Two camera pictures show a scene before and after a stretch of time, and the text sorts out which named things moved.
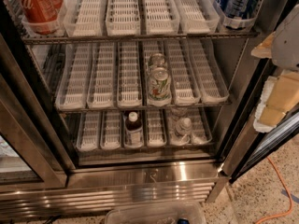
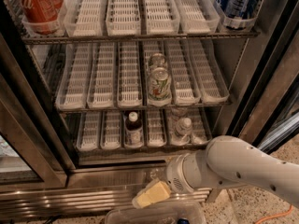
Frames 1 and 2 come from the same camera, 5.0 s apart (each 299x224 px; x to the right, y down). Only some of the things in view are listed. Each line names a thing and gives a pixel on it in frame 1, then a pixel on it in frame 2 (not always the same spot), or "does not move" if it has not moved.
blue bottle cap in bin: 183,220 does not move
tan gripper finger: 279,95 → 157,192
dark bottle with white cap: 134,131 does not move
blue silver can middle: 237,1 does not move
